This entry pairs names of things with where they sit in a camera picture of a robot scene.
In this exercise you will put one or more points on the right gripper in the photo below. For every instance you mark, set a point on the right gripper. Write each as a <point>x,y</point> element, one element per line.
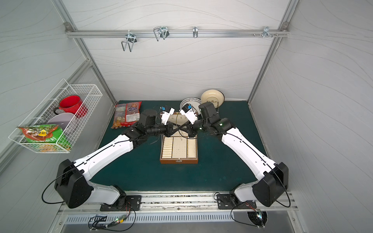
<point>192,128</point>

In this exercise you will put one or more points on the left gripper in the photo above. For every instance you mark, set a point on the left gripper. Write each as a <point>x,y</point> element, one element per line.
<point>169,129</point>

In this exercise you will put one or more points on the wooden jewelry box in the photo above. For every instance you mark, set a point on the wooden jewelry box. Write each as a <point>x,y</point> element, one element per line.
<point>179,149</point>

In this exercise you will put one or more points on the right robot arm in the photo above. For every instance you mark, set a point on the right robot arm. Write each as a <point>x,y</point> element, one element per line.
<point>271,177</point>

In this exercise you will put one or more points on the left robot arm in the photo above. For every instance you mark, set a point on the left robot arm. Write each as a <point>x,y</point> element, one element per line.
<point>73,181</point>

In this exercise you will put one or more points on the red snack bag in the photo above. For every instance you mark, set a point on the red snack bag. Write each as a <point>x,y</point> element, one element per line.
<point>126,114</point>

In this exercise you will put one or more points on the white patterned bowl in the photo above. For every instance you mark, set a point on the white patterned bowl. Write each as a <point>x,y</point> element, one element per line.
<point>195,102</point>

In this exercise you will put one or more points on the cream plate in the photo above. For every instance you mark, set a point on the cream plate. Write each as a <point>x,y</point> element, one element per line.
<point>213,96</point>

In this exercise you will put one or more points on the red mug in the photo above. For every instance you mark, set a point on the red mug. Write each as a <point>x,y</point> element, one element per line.
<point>72,104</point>

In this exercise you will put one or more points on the double metal hook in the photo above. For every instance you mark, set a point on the double metal hook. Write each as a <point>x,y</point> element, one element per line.
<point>128,43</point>

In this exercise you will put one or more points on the grey plate in basket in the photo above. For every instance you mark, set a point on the grey plate in basket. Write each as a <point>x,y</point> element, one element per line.
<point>62,120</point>

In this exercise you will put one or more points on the looped metal hook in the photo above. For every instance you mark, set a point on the looped metal hook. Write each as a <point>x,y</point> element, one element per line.
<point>161,32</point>

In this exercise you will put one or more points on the green snack bag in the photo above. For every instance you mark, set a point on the green snack bag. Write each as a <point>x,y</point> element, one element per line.
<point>47,138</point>

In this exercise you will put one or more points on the small metal hook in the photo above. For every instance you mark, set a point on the small metal hook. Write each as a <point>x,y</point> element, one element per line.
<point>195,31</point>

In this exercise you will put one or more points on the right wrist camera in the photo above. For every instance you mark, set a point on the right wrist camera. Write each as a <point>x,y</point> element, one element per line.
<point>188,111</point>

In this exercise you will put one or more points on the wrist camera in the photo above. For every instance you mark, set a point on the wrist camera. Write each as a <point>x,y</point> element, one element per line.
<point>166,112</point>
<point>188,111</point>

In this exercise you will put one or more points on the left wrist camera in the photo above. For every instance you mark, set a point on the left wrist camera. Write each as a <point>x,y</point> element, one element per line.
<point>166,112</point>

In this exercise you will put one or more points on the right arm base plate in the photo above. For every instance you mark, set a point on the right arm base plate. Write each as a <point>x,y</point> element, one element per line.
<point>230,201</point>

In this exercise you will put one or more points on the front aluminium rail frame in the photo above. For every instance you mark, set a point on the front aluminium rail frame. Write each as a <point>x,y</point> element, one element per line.
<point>175,202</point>

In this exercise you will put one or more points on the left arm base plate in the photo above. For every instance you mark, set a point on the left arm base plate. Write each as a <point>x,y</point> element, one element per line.
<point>131,202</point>

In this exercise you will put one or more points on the white wire basket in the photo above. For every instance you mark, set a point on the white wire basket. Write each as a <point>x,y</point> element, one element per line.
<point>90,95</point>

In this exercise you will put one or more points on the horizontal aluminium rail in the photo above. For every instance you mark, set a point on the horizontal aluminium rail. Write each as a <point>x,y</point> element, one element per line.
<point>173,33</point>

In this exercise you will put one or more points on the metal hook bracket right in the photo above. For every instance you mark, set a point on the metal hook bracket right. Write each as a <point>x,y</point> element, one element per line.
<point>266,34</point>

